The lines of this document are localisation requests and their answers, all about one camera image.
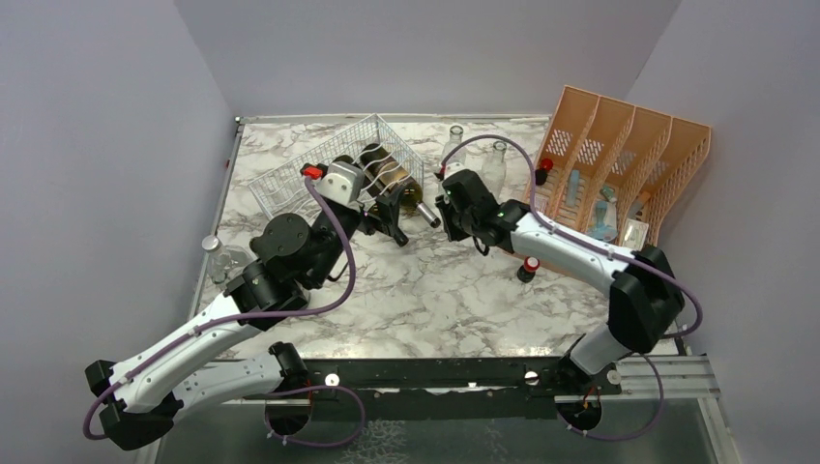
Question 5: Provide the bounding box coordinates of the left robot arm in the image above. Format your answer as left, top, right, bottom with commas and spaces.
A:
82, 188, 374, 450

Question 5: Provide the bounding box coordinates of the red-cap bottle in organizer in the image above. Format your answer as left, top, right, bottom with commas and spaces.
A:
534, 157, 554, 187

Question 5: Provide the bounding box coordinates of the white wire wine rack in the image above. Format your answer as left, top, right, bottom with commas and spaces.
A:
249, 114, 424, 218

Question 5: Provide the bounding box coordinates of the small red-cap black bottle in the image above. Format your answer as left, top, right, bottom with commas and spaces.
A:
516, 256, 541, 283

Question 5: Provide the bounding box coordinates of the dark-neck green wine bottle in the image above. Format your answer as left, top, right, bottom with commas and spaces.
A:
333, 155, 364, 169

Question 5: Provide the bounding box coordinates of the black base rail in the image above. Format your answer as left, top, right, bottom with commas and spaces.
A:
240, 355, 642, 424

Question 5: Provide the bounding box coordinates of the clear square glass bottle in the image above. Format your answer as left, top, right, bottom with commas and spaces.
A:
442, 125, 467, 166

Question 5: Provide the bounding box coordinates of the clear jar silver lid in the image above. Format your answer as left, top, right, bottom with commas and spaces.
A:
201, 235, 255, 290

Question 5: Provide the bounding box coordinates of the orange plastic file organizer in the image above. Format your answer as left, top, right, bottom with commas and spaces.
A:
522, 86, 712, 245

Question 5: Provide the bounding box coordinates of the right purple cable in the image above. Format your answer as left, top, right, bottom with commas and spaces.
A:
438, 134, 705, 340

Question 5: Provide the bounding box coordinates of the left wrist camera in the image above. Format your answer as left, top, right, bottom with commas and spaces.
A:
301, 162, 365, 210

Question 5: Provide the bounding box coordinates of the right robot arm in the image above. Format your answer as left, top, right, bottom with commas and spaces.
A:
435, 169, 685, 393

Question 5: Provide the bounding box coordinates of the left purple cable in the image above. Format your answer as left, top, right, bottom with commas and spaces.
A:
81, 176, 358, 442

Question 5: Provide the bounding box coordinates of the silver-neck green wine bottle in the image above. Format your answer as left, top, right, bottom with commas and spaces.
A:
356, 143, 441, 228

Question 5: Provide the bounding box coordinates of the blue item in organizer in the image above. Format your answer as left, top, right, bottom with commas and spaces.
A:
587, 196, 618, 243

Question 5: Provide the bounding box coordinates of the white packet in organizer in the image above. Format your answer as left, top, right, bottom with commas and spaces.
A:
619, 218, 649, 250

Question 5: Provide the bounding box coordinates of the clear textured glass bottle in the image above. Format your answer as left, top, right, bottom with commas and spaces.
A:
481, 140, 508, 198

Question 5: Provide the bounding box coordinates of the purple cable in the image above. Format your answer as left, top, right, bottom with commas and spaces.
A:
81, 176, 358, 442
438, 134, 705, 340

